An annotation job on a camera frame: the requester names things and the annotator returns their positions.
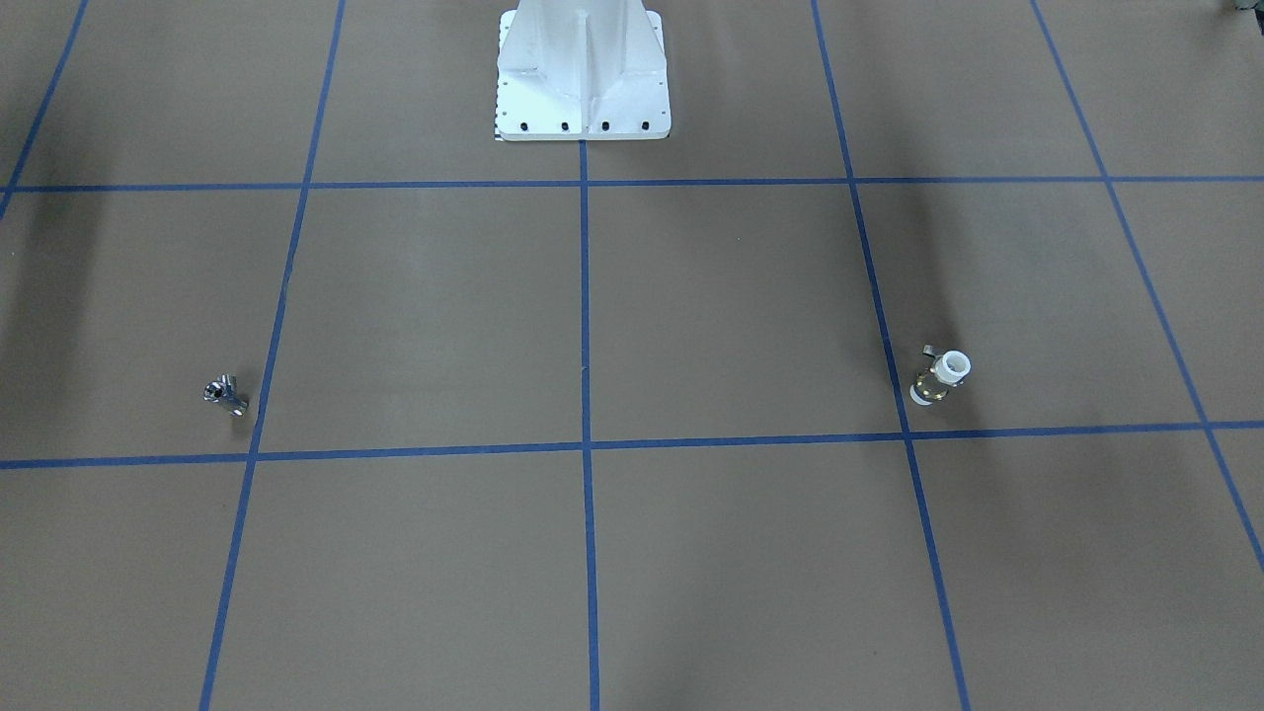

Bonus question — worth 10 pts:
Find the chrome metal pipe fitting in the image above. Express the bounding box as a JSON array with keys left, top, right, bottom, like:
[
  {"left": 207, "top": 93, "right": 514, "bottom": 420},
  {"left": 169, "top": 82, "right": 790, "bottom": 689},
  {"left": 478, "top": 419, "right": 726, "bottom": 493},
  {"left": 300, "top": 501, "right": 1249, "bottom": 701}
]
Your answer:
[{"left": 202, "top": 373, "right": 249, "bottom": 417}]

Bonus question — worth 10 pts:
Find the white brass PPR valve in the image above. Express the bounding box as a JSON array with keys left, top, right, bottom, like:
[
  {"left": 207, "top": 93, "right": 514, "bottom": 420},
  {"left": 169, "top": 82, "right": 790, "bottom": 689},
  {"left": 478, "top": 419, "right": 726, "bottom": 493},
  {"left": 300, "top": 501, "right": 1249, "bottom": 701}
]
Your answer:
[{"left": 908, "top": 344, "right": 975, "bottom": 407}]

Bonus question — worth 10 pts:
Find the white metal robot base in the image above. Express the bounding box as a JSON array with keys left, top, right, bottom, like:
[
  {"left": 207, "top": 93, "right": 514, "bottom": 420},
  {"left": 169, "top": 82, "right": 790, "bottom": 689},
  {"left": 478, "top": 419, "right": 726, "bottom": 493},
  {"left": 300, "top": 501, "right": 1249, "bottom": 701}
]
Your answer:
[{"left": 494, "top": 1, "right": 672, "bottom": 140}]

